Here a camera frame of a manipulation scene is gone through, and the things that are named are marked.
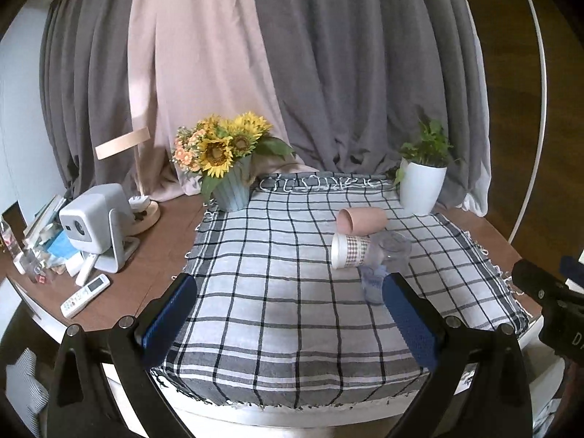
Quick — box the pink cup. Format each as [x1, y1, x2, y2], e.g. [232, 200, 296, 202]
[337, 207, 389, 236]

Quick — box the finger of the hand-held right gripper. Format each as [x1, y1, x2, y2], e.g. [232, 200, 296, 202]
[560, 255, 584, 280]
[511, 259, 569, 304]

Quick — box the grey striped cloth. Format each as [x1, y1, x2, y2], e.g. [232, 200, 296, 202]
[4, 347, 50, 426]

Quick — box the white projector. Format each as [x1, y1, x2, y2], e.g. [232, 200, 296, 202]
[59, 183, 140, 274]

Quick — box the large clear plastic cup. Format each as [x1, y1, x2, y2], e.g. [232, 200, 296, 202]
[365, 231, 412, 275]

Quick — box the sunflower bouquet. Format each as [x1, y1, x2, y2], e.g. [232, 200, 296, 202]
[172, 111, 296, 202]

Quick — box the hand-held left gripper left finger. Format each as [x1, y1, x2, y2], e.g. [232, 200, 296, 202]
[46, 273, 198, 438]

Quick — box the small clear plastic cup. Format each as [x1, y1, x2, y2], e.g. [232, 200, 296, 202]
[360, 265, 389, 305]

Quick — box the blue-grey ribbed vase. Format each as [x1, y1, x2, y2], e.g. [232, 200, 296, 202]
[212, 155, 253, 212]

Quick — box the wooden desk lamp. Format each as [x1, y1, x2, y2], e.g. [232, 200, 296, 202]
[94, 126, 162, 234]

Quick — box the white patterned paper cup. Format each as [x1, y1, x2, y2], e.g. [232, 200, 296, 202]
[331, 232, 374, 269]

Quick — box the white plant pot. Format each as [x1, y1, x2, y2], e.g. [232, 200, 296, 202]
[399, 157, 448, 215]

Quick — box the white air conditioner remote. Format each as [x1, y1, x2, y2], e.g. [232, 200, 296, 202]
[60, 274, 112, 319]

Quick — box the grey curtain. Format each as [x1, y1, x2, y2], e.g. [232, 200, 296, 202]
[250, 0, 492, 218]
[39, 0, 161, 195]

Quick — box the slim white remote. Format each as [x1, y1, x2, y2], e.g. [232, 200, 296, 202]
[75, 253, 99, 286]

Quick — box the green leafy plant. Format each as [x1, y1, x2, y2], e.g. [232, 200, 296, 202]
[393, 119, 462, 187]

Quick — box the pink curtain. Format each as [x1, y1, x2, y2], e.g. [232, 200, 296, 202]
[127, 0, 298, 202]

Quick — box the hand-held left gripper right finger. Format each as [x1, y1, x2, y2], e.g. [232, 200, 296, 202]
[382, 273, 535, 438]

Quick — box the checked grey white tablecloth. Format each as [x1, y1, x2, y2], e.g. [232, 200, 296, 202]
[150, 172, 533, 410]

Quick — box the clear plastic bottle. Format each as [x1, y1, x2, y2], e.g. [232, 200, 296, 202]
[0, 216, 23, 257]

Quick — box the blue packet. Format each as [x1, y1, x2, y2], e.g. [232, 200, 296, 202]
[45, 230, 76, 262]

